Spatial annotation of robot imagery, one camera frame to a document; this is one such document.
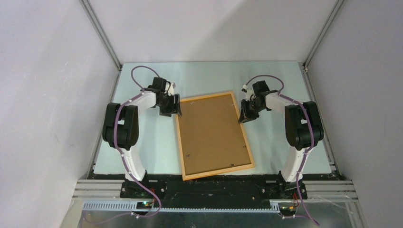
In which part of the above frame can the right aluminium corner post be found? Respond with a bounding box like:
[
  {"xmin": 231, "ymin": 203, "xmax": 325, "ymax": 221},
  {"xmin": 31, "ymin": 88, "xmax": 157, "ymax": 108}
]
[{"xmin": 303, "ymin": 0, "xmax": 345, "ymax": 68}]

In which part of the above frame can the left aluminium corner post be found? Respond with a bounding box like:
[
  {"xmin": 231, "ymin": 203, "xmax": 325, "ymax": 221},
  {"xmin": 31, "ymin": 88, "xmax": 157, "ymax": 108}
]
[{"xmin": 79, "ymin": 0, "xmax": 123, "ymax": 71}]

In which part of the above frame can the aluminium corner post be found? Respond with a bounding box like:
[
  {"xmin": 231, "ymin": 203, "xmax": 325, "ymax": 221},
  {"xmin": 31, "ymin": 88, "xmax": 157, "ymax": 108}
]
[
  {"xmin": 79, "ymin": 0, "xmax": 123, "ymax": 71},
  {"xmin": 303, "ymin": 0, "xmax": 345, "ymax": 68}
]

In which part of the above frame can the brown backing board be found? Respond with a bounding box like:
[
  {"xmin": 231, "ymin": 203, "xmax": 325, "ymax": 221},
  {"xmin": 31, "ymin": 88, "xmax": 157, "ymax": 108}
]
[{"xmin": 178, "ymin": 94, "xmax": 252, "ymax": 176}]

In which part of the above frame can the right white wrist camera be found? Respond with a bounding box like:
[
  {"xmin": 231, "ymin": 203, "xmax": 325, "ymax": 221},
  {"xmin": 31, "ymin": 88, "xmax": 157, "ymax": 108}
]
[{"xmin": 241, "ymin": 85, "xmax": 255, "ymax": 101}]

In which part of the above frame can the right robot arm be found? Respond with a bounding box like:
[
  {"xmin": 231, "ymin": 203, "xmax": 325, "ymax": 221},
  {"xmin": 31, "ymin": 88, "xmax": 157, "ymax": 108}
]
[{"xmin": 239, "ymin": 81, "xmax": 324, "ymax": 199}]

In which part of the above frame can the aluminium frame front rail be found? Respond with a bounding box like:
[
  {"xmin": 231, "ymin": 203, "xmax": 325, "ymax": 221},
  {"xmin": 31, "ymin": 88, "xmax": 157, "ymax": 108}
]
[{"xmin": 61, "ymin": 175, "xmax": 368, "ymax": 228}]

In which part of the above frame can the orange wooden picture frame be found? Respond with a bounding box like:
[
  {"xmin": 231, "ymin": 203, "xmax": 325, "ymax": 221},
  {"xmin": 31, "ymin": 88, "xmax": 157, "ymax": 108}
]
[{"xmin": 175, "ymin": 91, "xmax": 256, "ymax": 181}]

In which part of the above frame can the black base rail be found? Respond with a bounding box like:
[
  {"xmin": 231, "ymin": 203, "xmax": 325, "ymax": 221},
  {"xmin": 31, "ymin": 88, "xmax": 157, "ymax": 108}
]
[{"xmin": 88, "ymin": 171, "xmax": 342, "ymax": 210}]

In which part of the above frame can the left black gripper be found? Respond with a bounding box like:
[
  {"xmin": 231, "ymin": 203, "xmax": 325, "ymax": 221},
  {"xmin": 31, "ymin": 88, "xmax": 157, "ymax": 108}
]
[{"xmin": 157, "ymin": 93, "xmax": 182, "ymax": 117}]

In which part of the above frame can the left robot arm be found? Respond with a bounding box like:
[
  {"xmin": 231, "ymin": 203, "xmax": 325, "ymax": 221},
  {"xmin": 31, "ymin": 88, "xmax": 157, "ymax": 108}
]
[{"xmin": 102, "ymin": 77, "xmax": 182, "ymax": 198}]

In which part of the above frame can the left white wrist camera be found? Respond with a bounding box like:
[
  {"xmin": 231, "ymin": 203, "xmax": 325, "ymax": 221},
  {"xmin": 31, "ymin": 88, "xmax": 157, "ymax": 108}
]
[{"xmin": 165, "ymin": 81, "xmax": 176, "ymax": 96}]

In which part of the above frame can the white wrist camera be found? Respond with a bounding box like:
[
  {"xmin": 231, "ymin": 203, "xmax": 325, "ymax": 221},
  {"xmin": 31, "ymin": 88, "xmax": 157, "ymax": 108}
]
[
  {"xmin": 241, "ymin": 85, "xmax": 255, "ymax": 101},
  {"xmin": 165, "ymin": 81, "xmax": 176, "ymax": 96}
]

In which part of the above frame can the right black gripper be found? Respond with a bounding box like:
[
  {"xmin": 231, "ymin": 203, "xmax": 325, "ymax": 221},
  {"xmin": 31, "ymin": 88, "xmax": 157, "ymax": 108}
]
[{"xmin": 239, "ymin": 99, "xmax": 265, "ymax": 124}]

